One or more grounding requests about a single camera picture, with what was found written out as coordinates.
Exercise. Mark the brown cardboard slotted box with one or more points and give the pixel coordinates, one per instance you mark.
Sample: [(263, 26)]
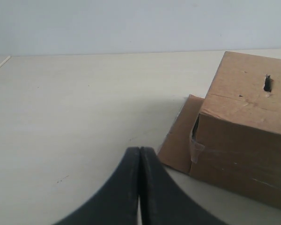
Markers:
[(231, 138)]

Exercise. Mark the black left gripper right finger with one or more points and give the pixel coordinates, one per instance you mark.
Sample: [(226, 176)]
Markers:
[(162, 201)]

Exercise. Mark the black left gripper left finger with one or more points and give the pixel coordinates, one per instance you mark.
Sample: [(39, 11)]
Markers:
[(116, 202)]

